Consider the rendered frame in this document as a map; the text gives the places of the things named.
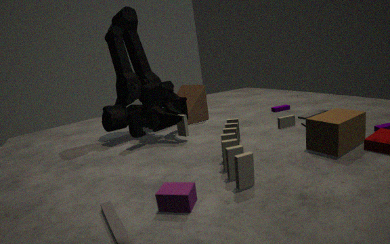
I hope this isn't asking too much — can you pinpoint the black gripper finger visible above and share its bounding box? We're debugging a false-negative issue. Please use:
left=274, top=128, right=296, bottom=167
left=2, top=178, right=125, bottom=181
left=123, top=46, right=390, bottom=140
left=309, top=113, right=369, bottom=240
left=165, top=102, right=184, bottom=115
left=150, top=106, right=182, bottom=132

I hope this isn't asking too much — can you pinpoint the purple flat block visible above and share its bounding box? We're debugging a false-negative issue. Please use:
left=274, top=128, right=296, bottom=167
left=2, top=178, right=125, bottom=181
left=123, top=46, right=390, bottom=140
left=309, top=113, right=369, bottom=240
left=374, top=123, right=390, bottom=131

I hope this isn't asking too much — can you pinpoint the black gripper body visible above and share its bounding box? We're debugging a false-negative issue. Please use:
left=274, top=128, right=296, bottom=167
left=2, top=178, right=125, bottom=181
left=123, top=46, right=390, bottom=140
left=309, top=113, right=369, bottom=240
left=127, top=98, right=188, bottom=138

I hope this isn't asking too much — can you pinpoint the red rectangular block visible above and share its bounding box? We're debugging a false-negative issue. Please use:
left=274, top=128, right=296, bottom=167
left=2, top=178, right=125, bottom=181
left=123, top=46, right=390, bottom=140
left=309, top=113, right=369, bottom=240
left=364, top=128, right=390, bottom=155

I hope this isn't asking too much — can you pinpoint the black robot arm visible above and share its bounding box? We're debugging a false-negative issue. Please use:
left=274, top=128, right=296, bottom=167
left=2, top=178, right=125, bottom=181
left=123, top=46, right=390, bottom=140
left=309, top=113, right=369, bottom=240
left=102, top=6, right=187, bottom=132

